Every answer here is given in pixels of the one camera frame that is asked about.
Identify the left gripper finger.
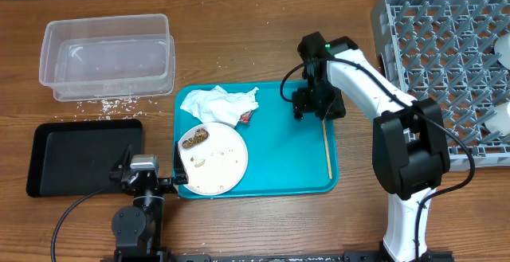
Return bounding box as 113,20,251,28
173,142,188,185
112,144,132,171

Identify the white round plate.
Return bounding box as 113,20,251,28
178,123,249,196

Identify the wooden chopstick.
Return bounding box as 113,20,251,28
321,120,332,180

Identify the white cup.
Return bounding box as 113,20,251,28
484,102,510,136

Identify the grey bowl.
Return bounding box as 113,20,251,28
494,33,510,69

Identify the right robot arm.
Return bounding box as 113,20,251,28
288,32,453,261

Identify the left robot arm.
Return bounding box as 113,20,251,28
109,145,189,261

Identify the grey dishwasher rack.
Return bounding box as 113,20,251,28
371,0,509,168

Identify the teal serving tray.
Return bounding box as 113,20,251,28
172,80,340,200

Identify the brown food scrap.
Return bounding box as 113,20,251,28
182,128,210,149

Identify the black tray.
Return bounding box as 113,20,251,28
25,119,144,197

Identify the red sauce packet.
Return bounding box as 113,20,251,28
238,111,253,124

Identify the crumpled white napkin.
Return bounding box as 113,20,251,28
180,85,259,127

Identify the clear plastic bin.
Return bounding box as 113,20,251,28
38,14,175,102

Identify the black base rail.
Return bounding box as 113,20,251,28
167,250,455,262

